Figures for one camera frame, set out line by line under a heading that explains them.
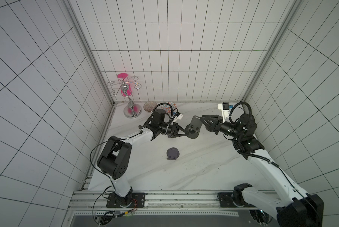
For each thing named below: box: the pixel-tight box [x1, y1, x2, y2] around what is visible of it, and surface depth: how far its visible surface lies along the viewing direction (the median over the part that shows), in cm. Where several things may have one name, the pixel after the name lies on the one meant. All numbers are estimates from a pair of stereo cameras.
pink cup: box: [117, 72, 133, 97], surface depth 101 cm
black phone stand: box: [184, 115, 203, 140], surface depth 71 cm
